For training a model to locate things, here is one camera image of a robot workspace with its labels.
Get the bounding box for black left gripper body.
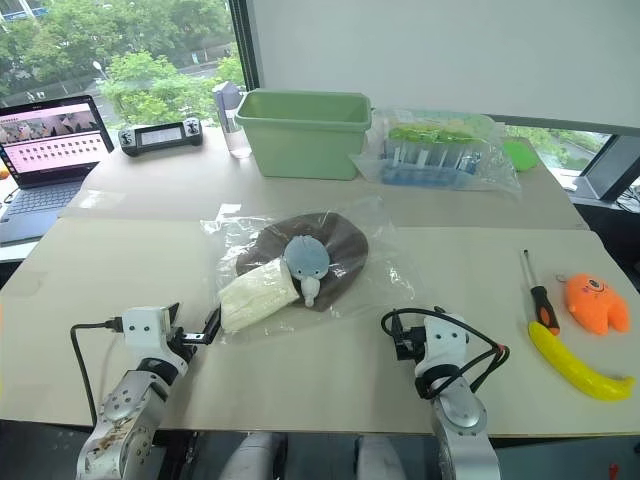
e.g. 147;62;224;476
167;325;212;362

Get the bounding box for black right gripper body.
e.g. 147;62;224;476
392;322;428;362

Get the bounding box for cream knitted cloth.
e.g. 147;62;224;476
217;259;302;335

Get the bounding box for clear plastic bag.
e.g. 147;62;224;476
199;196;427;347

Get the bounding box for blue plush toy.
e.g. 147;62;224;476
282;235;332;308

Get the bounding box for white rounded shape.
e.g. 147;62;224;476
219;431;289;480

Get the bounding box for black orange screwdriver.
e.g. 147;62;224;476
521;249;562;337

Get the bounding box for yellow toy banana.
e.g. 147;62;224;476
527;320;638;403

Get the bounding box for blue tube rack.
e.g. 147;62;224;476
378;139;485;189

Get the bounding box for black handheld controller with screen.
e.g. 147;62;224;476
117;117;205;158

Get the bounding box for clear bottle with lavender cap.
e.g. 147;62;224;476
213;81;252;160

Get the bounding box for orange plush toy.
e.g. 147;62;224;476
554;271;632;336

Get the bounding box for clear bag of tubes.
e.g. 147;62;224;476
349;106;522;195

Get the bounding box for open laptop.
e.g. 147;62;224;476
0;94;116;247

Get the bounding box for green plastic bin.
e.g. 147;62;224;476
234;88;374;181

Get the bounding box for green round object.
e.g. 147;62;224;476
501;138;539;174

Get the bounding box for black side desk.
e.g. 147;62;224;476
568;189;640;297

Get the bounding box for grey monitor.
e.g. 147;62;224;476
576;133;640;204

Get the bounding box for white roller blind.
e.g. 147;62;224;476
246;0;640;137

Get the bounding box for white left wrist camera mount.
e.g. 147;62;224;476
119;305;174;362

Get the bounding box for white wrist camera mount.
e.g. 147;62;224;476
414;313;471;379
119;305;174;362

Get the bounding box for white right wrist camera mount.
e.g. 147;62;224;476
414;313;471;379

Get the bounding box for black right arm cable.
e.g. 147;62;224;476
380;307;512;401

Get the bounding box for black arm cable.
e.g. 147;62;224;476
380;307;512;401
69;315;124;429

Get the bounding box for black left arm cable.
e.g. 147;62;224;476
69;315;124;429

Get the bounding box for black window frame post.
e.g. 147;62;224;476
228;0;264;94

